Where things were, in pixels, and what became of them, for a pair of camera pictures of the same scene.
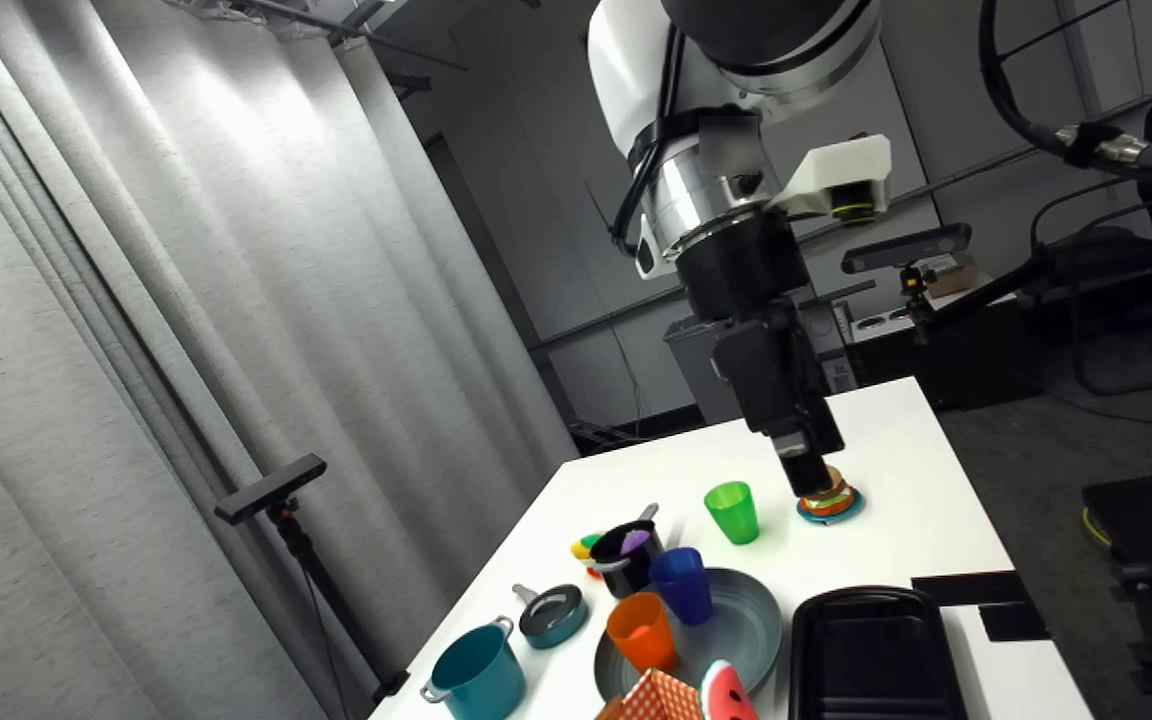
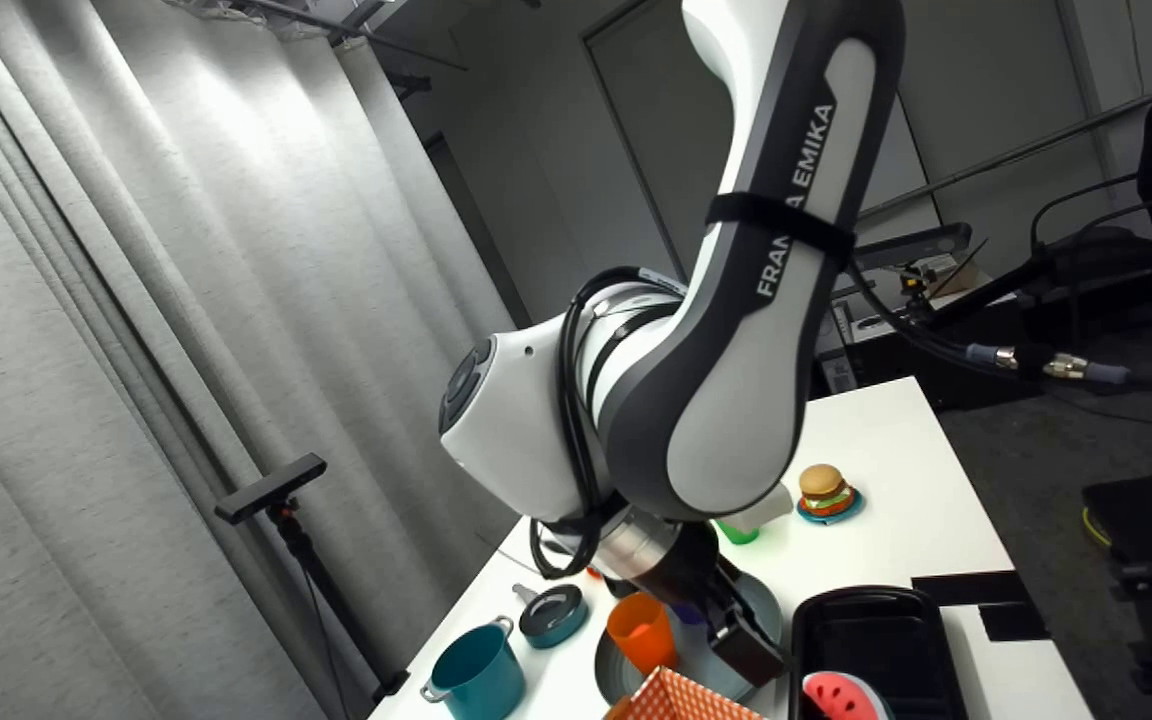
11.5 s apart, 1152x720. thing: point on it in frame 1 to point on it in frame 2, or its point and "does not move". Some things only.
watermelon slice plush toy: [725, 693] to [842, 693]
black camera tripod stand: [277, 496] does not move
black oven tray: [870, 654] does not move
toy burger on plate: [833, 500] does not move
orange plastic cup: [640, 625] does not move
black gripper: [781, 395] to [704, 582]
